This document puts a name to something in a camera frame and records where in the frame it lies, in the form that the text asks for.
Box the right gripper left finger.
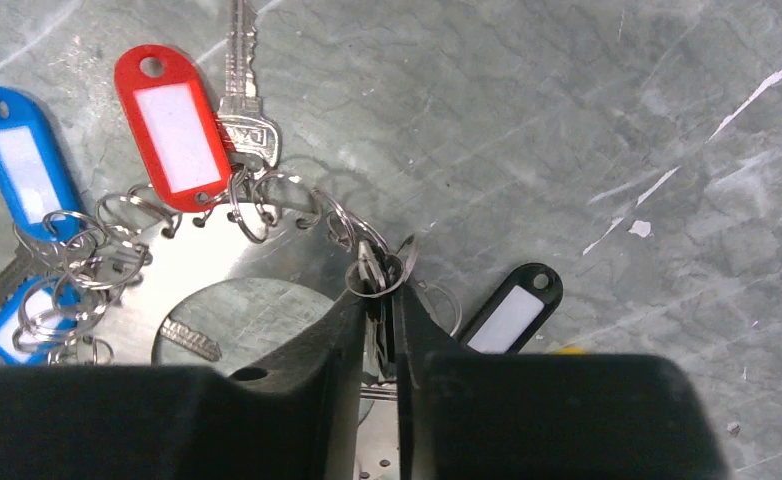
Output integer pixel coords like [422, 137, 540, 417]
[0, 294, 367, 479]

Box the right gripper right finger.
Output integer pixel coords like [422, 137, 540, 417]
[390, 286, 729, 479]

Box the silver disc keyring with keys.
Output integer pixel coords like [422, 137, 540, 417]
[0, 0, 465, 480]

